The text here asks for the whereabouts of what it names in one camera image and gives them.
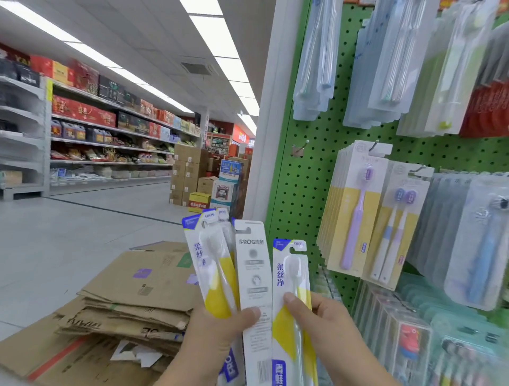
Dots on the person's left hand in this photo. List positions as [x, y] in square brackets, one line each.
[199, 354]

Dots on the person's right hand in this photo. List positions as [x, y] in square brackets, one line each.
[338, 350]

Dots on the bundle of cartoon toothbrush boxes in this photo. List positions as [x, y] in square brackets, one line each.
[326, 282]

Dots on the purple twin toothbrush yellow card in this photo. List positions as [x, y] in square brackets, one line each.
[398, 238]

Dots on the teal multi toothbrush pack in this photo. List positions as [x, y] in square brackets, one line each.
[477, 350]

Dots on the row of slim toothbrush packs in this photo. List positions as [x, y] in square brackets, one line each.
[326, 207]

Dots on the green pegboard display rack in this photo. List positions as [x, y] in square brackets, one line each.
[302, 183]

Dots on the bundle of clear blue toothbrush blisters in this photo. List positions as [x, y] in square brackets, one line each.
[477, 238]

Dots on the pile of red grey toothbrush packs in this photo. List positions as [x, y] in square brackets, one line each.
[489, 111]

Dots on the row of twin toothbrush packs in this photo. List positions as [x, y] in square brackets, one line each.
[390, 71]

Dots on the row of blue toothbrush packs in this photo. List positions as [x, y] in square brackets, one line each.
[318, 63]

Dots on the bundle of green toothbrush packs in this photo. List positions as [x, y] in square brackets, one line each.
[445, 79]

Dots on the white endcap shelf unit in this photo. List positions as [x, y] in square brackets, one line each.
[20, 135]

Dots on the pile of flattened cardboard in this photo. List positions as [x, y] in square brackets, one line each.
[119, 302]

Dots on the red yellow carton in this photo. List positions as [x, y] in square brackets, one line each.
[199, 201]

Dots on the white blue carton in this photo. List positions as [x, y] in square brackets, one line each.
[227, 187]

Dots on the stack of brown cartons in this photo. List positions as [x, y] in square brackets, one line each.
[187, 171]

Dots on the stocked store shelves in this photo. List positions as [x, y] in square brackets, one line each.
[103, 119]

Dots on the ceiling light strip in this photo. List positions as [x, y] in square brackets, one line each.
[219, 48]
[95, 56]

